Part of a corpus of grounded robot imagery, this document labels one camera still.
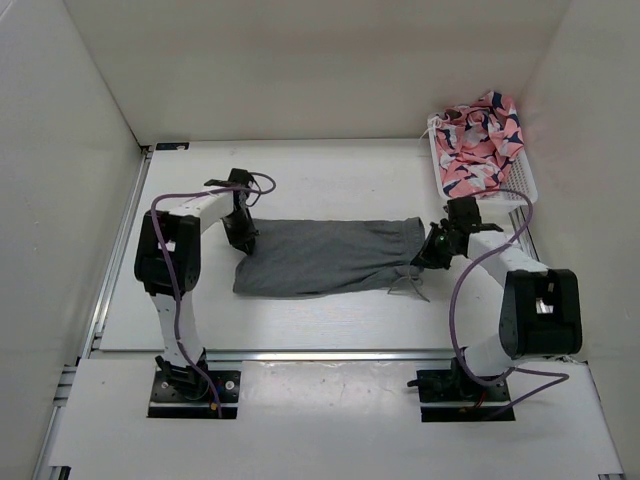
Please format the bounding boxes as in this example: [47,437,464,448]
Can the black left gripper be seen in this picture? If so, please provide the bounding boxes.
[222,208,259,254]

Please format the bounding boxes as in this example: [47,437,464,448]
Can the grey shorts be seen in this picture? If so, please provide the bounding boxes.
[233,217,426,299]

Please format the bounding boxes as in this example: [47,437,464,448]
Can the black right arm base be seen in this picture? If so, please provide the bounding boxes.
[406,359,515,423]

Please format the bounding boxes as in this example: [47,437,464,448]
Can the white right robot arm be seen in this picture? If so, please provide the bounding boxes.
[413,196,583,400]

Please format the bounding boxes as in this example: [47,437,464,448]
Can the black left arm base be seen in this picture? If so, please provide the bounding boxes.
[147,356,241,420]

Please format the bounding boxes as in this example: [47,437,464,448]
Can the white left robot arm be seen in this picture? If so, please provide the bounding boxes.
[134,168,426,412]

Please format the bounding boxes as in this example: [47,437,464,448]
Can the pink patterned shorts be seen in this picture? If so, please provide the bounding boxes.
[428,91,524,198]

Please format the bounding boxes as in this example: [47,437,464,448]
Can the white plastic basket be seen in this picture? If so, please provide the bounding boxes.
[418,113,538,214]

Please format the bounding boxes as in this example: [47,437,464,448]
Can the right aluminium frame rail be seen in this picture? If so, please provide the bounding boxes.
[507,205,626,480]

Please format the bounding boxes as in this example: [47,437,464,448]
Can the aluminium frame rail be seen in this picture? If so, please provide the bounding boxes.
[30,144,156,479]
[507,205,626,480]

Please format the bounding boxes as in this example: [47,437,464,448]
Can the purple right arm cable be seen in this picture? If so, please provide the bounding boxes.
[449,188,571,419]

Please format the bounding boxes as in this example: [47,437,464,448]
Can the left aluminium frame rail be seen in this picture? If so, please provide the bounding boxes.
[30,144,156,479]

